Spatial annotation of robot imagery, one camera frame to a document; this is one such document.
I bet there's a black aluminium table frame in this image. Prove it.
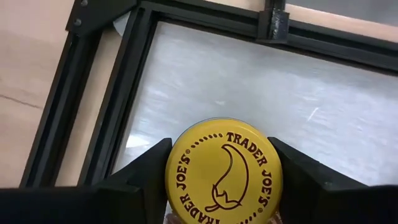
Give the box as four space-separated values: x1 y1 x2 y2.
18 0 398 189

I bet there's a black corner bracket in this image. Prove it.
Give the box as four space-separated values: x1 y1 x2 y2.
65 0 137 35

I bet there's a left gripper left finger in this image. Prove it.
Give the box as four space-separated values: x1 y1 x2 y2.
0 138 174 224

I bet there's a yellow-lid spice jar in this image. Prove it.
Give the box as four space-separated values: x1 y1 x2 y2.
164 117 284 224

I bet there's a black frame clamp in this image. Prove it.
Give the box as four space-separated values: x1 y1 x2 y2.
257 0 290 44

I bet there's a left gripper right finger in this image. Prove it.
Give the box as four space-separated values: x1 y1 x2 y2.
267 136 398 224

